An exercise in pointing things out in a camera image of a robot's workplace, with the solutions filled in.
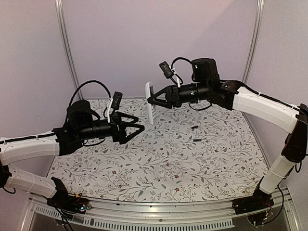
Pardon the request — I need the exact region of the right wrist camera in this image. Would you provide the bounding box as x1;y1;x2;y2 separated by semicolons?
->
159;61;183;88

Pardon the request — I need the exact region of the left aluminium frame post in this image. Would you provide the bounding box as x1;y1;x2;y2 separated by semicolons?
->
54;0;79;89

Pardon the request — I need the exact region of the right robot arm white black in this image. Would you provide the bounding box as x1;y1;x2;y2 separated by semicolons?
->
145;58;308;210

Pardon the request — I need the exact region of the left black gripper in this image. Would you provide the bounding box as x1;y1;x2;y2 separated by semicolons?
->
77;112;145;144

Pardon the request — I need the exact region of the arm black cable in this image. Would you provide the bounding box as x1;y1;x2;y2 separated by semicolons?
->
64;80;113;121
171;57;193;73

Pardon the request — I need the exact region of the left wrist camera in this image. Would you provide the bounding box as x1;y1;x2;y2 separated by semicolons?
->
106;91;123;123

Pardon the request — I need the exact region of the front aluminium rail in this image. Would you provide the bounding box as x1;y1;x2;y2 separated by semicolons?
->
21;187;302;231

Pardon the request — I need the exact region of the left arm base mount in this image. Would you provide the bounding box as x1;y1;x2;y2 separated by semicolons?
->
47;177;91;214

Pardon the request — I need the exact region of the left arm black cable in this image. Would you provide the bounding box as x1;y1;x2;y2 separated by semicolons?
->
64;80;113;121

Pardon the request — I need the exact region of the right aluminium frame post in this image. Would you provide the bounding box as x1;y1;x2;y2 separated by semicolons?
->
242;0;265;84

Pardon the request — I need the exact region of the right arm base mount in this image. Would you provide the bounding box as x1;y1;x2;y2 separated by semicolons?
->
232;188;274;226

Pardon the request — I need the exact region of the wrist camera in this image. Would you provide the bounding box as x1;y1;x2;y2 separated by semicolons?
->
159;61;183;88
106;91;123;123

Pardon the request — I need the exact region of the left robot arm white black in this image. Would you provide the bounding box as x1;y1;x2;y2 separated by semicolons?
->
0;100;145;209

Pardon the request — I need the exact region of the white remote control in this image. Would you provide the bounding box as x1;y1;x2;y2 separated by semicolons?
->
144;81;158;125

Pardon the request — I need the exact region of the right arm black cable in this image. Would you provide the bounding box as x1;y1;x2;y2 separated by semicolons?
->
171;57;193;73

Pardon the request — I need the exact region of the aluminium frame post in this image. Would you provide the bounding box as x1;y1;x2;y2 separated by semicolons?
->
54;0;79;89
242;0;265;84

